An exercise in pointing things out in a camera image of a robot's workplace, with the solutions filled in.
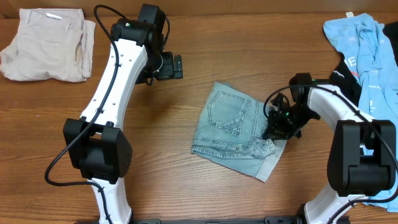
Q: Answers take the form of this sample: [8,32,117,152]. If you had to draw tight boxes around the light blue denim shorts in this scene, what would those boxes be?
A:
[192,82,287,182]

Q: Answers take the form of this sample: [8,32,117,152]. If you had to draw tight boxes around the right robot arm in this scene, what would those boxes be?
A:
[262,73,397,224]

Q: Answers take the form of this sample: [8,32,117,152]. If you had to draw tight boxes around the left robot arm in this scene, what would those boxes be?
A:
[63,35,183,223]

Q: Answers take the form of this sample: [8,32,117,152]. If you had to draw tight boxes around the black garment with print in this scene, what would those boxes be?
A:
[330,22,397,106]

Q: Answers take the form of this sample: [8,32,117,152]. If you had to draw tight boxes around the light blue t-shirt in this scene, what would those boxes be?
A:
[322,11,398,213]

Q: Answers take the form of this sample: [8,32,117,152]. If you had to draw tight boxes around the folded beige trousers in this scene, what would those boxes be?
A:
[1,8,96,82]

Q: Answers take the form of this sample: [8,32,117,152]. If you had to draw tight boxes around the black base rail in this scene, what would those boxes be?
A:
[128,215,303,224]

